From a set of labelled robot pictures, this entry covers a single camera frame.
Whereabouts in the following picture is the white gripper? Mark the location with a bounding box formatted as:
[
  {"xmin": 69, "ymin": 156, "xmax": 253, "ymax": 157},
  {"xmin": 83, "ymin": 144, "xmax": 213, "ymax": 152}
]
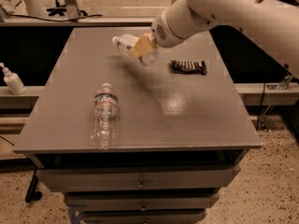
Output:
[{"xmin": 132, "ymin": 5, "xmax": 190, "ymax": 58}]

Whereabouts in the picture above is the blue label plastic bottle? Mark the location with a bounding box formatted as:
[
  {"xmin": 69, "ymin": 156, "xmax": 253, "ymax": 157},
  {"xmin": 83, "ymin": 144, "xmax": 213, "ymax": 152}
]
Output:
[{"xmin": 112, "ymin": 34, "xmax": 159, "ymax": 66}]

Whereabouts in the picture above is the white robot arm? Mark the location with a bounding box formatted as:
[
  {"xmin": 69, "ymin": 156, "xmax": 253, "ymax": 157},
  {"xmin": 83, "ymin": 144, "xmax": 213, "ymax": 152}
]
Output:
[{"xmin": 133, "ymin": 0, "xmax": 299, "ymax": 77}]

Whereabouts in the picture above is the clear water bottle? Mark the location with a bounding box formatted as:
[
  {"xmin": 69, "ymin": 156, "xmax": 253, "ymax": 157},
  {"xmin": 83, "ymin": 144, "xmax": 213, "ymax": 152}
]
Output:
[{"xmin": 91, "ymin": 83, "xmax": 119, "ymax": 149}]

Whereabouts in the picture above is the white pump dispenser bottle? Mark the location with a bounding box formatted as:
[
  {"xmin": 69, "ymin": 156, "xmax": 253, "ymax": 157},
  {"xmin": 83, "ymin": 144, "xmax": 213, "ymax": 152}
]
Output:
[{"xmin": 0, "ymin": 63, "xmax": 26, "ymax": 95}]

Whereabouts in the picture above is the dark snack bar wrapper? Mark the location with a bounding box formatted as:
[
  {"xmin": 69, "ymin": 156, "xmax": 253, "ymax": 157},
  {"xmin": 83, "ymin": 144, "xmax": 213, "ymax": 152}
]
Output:
[{"xmin": 170, "ymin": 61, "xmax": 207, "ymax": 75}]

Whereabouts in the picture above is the grey drawer cabinet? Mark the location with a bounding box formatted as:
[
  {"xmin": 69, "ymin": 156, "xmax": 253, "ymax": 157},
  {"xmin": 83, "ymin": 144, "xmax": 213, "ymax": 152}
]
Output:
[{"xmin": 12, "ymin": 25, "xmax": 263, "ymax": 224}]

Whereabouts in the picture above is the middle grey drawer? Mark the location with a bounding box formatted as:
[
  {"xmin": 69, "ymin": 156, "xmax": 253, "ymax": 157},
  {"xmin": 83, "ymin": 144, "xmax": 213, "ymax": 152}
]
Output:
[{"xmin": 65, "ymin": 192, "xmax": 219, "ymax": 211}]

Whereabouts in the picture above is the grey drawer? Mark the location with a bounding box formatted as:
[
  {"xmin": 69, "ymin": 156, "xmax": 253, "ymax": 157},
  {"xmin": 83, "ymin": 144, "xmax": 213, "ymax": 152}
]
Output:
[
  {"xmin": 37, "ymin": 164, "xmax": 240, "ymax": 192},
  {"xmin": 65, "ymin": 192, "xmax": 219, "ymax": 211},
  {"xmin": 82, "ymin": 209, "xmax": 206, "ymax": 224}
]

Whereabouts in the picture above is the top grey drawer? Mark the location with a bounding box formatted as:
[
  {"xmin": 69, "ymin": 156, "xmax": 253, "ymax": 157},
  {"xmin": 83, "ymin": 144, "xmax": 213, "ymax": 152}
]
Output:
[{"xmin": 37, "ymin": 164, "xmax": 240, "ymax": 192}]

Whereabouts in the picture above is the bottom grey drawer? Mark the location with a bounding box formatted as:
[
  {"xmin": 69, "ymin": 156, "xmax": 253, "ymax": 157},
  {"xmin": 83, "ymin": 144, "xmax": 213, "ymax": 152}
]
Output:
[{"xmin": 82, "ymin": 209, "xmax": 206, "ymax": 224}]

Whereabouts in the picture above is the black caster wheel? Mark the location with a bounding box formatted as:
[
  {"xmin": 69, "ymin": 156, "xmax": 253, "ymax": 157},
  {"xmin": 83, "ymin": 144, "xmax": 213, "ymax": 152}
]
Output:
[{"xmin": 25, "ymin": 169, "xmax": 43, "ymax": 203}]

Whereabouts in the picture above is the black cable on shelf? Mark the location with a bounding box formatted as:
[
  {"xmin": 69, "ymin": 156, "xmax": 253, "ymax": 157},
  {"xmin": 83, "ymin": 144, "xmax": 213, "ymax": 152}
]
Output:
[{"xmin": 0, "ymin": 5, "xmax": 104, "ymax": 23}]

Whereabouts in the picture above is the grey metal frame post left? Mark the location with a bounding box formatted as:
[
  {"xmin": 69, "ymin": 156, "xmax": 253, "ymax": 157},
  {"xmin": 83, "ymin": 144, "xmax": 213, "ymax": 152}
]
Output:
[{"xmin": 64, "ymin": 0, "xmax": 80, "ymax": 21}]

